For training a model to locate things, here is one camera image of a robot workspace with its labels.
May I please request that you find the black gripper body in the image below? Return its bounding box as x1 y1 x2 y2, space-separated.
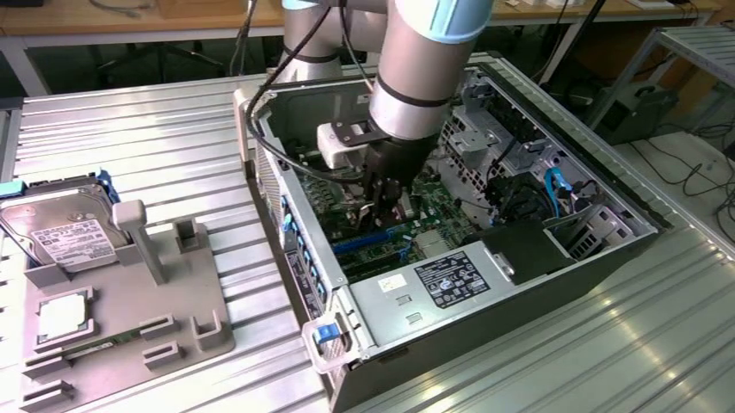
364 135 438 189

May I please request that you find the green motherboard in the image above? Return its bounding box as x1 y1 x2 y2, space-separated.
297 163 494 280

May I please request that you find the blue expansion slot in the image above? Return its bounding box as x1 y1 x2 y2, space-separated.
330 230 397 256

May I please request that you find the silver drive cage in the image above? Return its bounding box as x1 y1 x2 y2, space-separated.
438 102 552 225

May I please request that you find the silver chipset heat sink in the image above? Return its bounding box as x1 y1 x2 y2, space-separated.
413 231 456 256

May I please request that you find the grey power supply unit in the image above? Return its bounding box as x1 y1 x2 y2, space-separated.
348 245 521 348

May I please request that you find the black fan shroud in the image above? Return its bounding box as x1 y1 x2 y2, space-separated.
478 221 578 286

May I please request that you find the open black PC case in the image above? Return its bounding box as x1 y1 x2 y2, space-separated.
231 50 677 413

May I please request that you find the black box device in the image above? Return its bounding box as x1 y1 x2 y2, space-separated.
596 84 680 145

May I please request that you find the grey plastic parts rack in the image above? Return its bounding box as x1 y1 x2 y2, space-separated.
15 200 239 413

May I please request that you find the hard disk with blue carrier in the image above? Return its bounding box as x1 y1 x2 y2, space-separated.
0 170 127 276

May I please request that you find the green RAM stick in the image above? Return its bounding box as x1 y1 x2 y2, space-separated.
59 327 147 361

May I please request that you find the silver CPU chip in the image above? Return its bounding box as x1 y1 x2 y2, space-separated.
35 295 87 337

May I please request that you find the wooden desk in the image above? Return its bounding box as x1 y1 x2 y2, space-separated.
0 0 718 48

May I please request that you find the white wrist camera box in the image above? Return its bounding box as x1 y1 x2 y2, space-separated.
314 121 392 170

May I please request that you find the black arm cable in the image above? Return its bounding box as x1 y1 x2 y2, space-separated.
227 0 374 186

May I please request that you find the blue SATA wire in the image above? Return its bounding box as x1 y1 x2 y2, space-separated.
541 165 576 221

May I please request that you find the black loose cable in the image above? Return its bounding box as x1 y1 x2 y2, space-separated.
680 161 735 216

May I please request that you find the metal shelf frame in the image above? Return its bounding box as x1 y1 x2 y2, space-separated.
584 24 735 130

